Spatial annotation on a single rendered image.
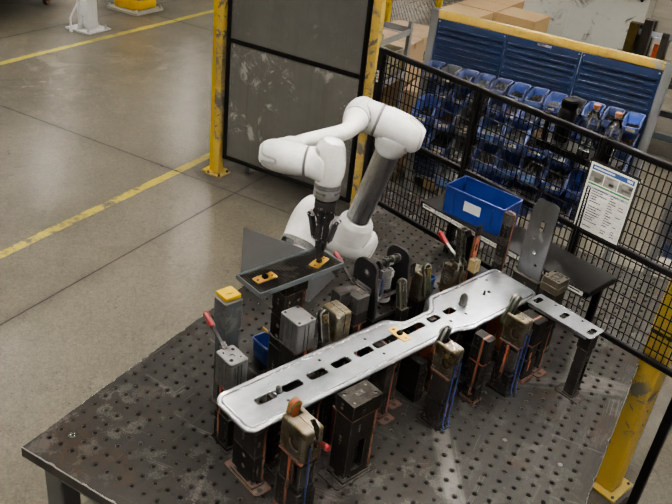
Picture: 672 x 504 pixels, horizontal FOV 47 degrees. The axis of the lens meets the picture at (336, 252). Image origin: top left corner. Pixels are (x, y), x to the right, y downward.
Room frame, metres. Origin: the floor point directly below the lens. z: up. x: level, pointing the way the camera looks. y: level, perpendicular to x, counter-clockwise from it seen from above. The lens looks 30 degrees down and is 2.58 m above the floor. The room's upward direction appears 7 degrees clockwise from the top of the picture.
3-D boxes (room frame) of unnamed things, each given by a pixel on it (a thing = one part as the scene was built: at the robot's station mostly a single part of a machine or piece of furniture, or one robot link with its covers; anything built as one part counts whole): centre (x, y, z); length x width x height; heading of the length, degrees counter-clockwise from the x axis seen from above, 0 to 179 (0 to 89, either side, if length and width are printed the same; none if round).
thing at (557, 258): (2.96, -0.75, 1.02); 0.90 x 0.22 x 0.03; 45
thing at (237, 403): (2.17, -0.25, 1.00); 1.38 x 0.22 x 0.02; 135
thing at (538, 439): (2.54, -0.37, 0.68); 2.56 x 1.61 x 0.04; 154
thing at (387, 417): (2.13, -0.20, 0.84); 0.17 x 0.06 x 0.29; 45
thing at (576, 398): (2.36, -0.96, 0.84); 0.11 x 0.06 x 0.29; 45
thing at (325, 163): (2.34, 0.07, 1.55); 0.13 x 0.11 x 0.16; 82
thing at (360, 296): (2.30, -0.09, 0.89); 0.13 x 0.11 x 0.38; 45
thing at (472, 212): (3.10, -0.61, 1.10); 0.30 x 0.17 x 0.13; 52
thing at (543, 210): (2.69, -0.78, 1.17); 0.12 x 0.01 x 0.34; 45
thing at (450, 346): (2.11, -0.42, 0.87); 0.12 x 0.09 x 0.35; 45
